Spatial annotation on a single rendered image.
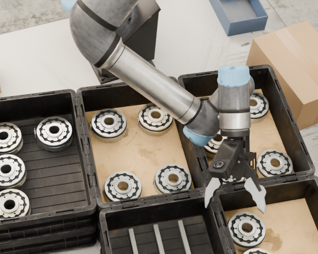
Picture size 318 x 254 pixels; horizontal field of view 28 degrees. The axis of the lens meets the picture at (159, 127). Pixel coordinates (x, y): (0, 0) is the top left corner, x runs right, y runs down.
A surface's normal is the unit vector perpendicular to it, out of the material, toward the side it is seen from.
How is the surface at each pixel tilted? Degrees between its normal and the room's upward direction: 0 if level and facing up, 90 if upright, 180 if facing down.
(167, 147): 0
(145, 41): 90
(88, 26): 60
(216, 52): 0
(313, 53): 0
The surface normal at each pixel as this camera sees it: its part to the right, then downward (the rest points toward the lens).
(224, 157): -0.26, -0.76
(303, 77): 0.07, -0.58
